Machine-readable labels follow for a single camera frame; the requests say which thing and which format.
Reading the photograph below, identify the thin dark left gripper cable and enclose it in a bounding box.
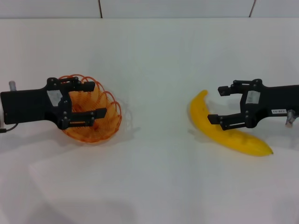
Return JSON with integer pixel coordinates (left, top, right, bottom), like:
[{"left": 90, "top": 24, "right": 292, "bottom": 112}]
[{"left": 0, "top": 123, "right": 18, "bottom": 134}]

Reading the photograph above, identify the grey right gripper connector plug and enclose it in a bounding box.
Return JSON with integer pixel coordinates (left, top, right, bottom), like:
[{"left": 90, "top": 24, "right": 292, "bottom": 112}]
[{"left": 285, "top": 109, "right": 295, "bottom": 128}]

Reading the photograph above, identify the orange woven plastic basket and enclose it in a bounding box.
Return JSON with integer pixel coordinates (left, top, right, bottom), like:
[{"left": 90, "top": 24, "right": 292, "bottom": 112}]
[{"left": 57, "top": 74, "right": 122, "bottom": 143}]

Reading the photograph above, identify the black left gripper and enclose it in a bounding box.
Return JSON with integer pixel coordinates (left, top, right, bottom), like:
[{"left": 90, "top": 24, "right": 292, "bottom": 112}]
[{"left": 0, "top": 77, "right": 107, "bottom": 130}]

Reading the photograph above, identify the yellow banana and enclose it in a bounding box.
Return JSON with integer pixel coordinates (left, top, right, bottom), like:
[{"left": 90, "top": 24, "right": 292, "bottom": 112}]
[{"left": 189, "top": 90, "right": 274, "bottom": 156}]

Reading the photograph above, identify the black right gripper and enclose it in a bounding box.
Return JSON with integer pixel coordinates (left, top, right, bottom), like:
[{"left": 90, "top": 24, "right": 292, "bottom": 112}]
[{"left": 207, "top": 78, "right": 299, "bottom": 131}]

